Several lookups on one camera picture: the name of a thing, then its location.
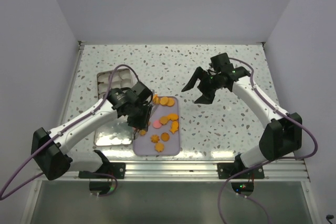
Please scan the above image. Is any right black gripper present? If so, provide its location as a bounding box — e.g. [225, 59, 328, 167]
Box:
[182, 67, 222, 105]

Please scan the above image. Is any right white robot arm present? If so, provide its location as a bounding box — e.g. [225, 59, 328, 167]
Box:
[182, 53, 302, 178]

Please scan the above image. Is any orange fish cookie top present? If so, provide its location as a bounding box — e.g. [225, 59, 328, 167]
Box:
[153, 94, 159, 104]

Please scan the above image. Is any orange fish cookie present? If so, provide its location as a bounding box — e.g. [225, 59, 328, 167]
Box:
[170, 121, 179, 134]
[153, 94, 159, 104]

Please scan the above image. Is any pink sandwich cookie centre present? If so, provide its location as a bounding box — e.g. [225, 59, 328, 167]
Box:
[153, 120, 162, 129]

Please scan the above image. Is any round orange cookie centre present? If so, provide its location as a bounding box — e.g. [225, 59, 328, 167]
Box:
[159, 116, 170, 125]

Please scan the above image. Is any round orange cookie top left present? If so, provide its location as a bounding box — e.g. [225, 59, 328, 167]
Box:
[160, 97, 169, 106]

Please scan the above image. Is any orange rosette cookie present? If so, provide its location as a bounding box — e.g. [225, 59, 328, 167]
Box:
[150, 134, 160, 143]

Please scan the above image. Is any lavender plastic tray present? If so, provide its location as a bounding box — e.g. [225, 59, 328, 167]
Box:
[133, 96, 180, 156]

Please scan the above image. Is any orange shell cookie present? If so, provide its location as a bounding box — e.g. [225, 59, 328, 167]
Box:
[166, 113, 179, 121]

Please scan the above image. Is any orange chip cookie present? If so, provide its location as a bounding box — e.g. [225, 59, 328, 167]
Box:
[161, 132, 170, 142]

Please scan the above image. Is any cookie tin with liners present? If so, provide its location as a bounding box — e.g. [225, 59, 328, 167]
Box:
[97, 68, 135, 99]

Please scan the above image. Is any orange fish cookie right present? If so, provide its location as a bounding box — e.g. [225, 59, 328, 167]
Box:
[170, 121, 179, 134]

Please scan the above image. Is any orange leaf cookie bottom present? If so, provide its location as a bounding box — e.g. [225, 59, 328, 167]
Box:
[155, 142, 164, 153]

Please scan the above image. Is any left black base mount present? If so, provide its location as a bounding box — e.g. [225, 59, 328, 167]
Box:
[78, 150, 126, 179]

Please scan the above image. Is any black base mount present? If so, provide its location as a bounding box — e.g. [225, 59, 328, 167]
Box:
[78, 150, 126, 179]
[217, 163, 265, 179]

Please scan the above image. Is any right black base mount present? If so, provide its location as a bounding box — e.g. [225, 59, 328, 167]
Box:
[217, 163, 265, 179]

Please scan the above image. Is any aluminium front rail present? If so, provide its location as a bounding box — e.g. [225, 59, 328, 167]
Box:
[34, 159, 310, 183]

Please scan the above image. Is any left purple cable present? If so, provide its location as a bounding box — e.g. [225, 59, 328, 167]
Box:
[0, 63, 141, 200]

